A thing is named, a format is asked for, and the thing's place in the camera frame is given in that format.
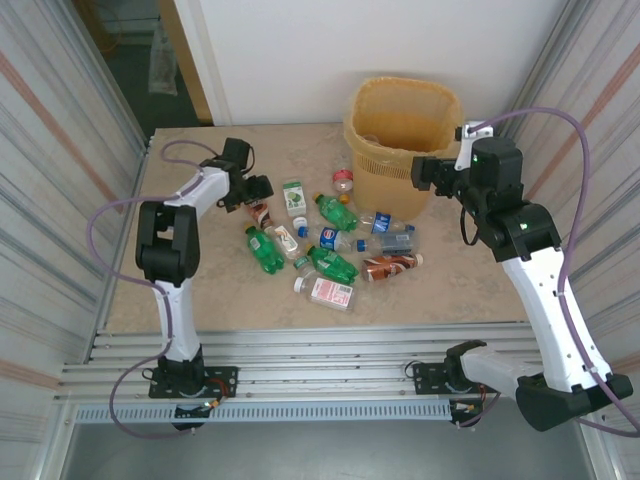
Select brown label plastic bottle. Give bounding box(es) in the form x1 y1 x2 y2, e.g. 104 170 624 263
361 252 425 282
247 199 275 230

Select green white carton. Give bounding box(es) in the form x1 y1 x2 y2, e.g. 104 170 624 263
281 179 309 218

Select clear bottle orange white label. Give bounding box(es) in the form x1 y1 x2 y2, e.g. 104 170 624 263
272 225 302 262

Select green bottle yellow cap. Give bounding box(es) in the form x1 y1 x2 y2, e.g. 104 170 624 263
243 223 285 275
303 244 361 287
312 192 361 233

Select clear bottle blue label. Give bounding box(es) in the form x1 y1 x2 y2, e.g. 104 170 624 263
356 210 417 235

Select clear bottle grey label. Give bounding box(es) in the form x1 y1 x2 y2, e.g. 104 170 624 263
355 231 416 254

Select crushed bottle red label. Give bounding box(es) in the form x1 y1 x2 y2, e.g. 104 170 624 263
331 168 356 194

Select clear Pepsi bottle blue cap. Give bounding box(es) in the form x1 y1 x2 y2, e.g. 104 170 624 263
297 225 362 253

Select clear bottle green label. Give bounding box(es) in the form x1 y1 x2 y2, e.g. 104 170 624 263
293 253 319 282

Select clear bottle pink label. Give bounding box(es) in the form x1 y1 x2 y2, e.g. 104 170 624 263
292 274 358 314

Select orange plastic waste bin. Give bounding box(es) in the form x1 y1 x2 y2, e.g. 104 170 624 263
349 77 464 221

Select yellow plastic bin liner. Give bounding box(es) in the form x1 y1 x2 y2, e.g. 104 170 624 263
343 75 464 182

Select clear plastic bag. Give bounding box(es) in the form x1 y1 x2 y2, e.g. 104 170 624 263
147 19 179 97

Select corrugated translucent side panel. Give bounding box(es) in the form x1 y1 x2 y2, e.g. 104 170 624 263
0 0 151 480
492 0 640 480

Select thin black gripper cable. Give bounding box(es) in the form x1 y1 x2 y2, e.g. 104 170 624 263
459 207 481 247

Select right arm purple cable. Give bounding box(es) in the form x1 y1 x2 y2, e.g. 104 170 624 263
477 107 640 439

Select wooden door frame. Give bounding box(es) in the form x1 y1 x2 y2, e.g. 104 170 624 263
154 0 214 126

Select aluminium table frame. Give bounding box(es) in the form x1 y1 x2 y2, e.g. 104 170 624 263
53 319 599 407

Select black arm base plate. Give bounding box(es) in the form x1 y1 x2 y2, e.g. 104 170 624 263
149 365 240 400
412 360 454 397

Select grey slotted cable duct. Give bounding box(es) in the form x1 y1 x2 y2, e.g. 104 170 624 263
74 401 454 424

